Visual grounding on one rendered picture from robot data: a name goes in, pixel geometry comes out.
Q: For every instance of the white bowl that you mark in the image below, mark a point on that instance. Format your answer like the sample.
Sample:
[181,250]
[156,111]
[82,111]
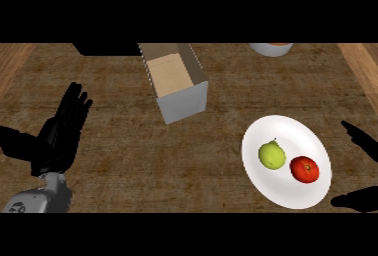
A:
[271,49]

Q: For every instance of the open cardboard box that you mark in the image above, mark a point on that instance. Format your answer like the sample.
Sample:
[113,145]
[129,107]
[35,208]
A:
[177,83]

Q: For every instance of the red tomato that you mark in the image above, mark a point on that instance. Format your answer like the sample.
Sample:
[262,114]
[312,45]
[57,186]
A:
[305,169]

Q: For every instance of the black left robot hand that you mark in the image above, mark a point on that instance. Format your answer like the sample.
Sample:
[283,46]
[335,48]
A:
[58,133]

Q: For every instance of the green lime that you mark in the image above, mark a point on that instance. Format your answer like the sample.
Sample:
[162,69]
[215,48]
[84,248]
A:
[273,155]

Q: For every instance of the black appliance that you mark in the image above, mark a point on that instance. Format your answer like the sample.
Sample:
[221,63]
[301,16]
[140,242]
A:
[106,49]

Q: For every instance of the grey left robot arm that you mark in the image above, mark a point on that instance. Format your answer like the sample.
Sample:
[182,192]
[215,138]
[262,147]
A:
[42,196]

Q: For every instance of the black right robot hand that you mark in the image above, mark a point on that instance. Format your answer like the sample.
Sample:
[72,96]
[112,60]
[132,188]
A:
[364,140]

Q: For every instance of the white oval plate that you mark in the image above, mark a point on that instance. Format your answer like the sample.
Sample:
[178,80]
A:
[290,186]

